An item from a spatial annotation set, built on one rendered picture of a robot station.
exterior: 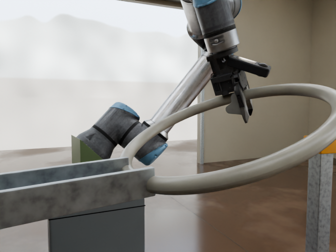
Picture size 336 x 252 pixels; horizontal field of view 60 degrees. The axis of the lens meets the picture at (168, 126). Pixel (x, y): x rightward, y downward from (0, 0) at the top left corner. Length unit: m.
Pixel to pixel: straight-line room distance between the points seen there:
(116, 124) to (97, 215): 0.41
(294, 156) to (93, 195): 0.30
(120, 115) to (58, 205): 0.97
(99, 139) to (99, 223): 0.36
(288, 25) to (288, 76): 1.17
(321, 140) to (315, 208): 1.23
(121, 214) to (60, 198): 0.89
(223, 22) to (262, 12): 6.42
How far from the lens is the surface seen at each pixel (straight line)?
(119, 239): 1.37
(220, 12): 0.80
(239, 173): 0.43
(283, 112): 7.42
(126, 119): 1.39
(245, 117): 0.85
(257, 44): 6.97
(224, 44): 0.80
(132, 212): 1.34
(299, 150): 0.46
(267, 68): 0.82
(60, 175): 0.56
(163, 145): 1.37
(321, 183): 1.66
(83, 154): 1.32
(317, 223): 1.72
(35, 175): 0.56
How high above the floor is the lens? 1.25
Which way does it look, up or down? 4 degrees down
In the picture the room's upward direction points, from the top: straight up
